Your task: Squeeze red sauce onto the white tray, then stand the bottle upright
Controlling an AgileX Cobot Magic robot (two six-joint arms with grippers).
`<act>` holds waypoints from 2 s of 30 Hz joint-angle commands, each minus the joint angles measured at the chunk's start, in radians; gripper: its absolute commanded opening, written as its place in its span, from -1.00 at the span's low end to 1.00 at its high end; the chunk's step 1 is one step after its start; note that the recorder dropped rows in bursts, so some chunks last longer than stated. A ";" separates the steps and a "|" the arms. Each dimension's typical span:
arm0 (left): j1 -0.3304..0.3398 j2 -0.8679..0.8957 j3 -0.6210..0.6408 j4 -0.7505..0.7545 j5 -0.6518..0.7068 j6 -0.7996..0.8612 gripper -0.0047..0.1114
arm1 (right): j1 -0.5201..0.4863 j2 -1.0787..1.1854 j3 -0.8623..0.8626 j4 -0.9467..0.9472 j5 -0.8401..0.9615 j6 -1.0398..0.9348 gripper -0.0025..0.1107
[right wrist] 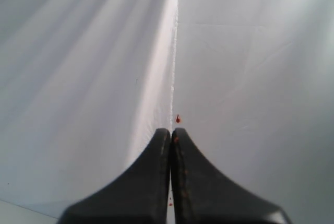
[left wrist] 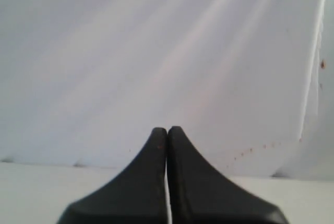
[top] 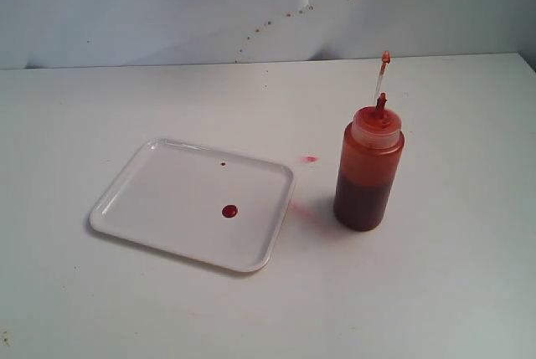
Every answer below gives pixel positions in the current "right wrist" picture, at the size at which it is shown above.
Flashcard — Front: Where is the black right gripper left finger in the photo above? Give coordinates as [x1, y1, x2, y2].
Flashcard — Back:
[58, 128, 171, 224]

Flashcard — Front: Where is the white backdrop sheet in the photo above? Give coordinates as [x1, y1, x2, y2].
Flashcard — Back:
[1, 0, 333, 223]

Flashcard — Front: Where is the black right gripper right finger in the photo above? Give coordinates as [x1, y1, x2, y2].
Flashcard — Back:
[170, 128, 291, 223]

